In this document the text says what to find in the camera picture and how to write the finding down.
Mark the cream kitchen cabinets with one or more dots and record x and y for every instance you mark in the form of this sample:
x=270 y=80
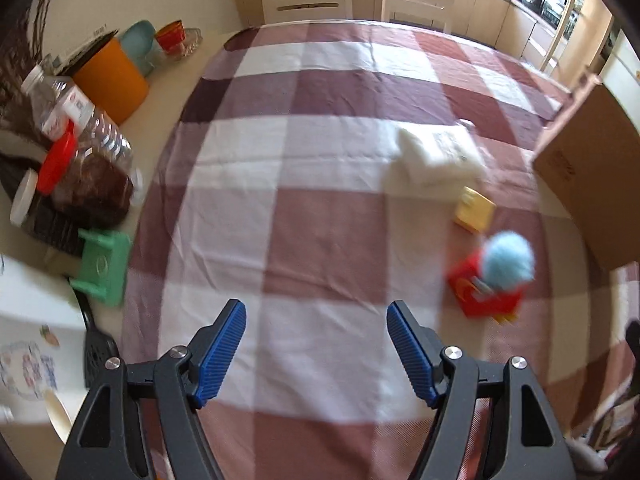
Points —
x=500 y=25

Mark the white printed paper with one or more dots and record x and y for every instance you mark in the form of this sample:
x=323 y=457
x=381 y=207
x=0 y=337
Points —
x=35 y=310

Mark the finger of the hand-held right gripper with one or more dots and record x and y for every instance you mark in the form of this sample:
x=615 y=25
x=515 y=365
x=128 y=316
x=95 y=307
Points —
x=634 y=340

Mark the teal plate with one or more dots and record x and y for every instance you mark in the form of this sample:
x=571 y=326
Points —
x=140 y=42

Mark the black slotted spatula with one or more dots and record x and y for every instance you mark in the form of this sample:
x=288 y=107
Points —
x=97 y=355

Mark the dried plant branches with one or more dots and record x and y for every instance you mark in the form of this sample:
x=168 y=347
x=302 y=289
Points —
x=25 y=50

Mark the small green plastic stool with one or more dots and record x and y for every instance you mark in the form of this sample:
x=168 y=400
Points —
x=102 y=265

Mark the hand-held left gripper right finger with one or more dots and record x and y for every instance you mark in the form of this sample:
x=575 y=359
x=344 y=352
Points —
x=407 y=355

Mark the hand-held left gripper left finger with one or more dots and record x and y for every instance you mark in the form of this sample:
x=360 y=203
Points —
x=220 y=355

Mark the brown cardboard box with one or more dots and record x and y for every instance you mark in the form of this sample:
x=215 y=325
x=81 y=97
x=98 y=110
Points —
x=595 y=175

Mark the red toy box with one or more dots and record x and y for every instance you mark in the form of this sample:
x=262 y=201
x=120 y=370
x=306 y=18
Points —
x=480 y=302

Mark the dark vase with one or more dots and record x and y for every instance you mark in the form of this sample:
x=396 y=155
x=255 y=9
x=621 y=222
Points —
x=17 y=160

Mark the blue fluffy plush ball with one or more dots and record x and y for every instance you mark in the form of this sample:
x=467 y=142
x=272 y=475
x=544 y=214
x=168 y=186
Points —
x=507 y=260

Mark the clear plastic water bottle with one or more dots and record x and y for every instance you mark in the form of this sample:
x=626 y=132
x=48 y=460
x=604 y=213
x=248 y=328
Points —
x=70 y=105

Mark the checked tablecloth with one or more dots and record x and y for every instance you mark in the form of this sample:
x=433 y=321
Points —
x=310 y=185

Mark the bagged white tissue pack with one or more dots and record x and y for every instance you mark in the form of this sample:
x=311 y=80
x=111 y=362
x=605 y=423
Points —
x=435 y=160

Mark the black flat box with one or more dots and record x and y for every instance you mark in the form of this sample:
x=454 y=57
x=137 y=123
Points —
x=85 y=50

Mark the red lid jar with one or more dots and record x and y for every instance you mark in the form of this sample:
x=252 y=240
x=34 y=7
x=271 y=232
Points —
x=95 y=185

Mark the orange canister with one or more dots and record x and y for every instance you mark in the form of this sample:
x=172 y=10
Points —
x=112 y=85

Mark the dark bottle with white cap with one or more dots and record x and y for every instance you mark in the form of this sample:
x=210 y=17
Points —
x=50 y=225

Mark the beige desktop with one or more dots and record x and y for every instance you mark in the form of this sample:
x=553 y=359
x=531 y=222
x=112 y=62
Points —
x=165 y=95

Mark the red bowl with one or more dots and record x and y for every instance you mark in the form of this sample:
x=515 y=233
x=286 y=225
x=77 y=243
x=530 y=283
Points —
x=170 y=37

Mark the small yellow box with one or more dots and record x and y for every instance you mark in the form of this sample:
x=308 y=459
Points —
x=475 y=210

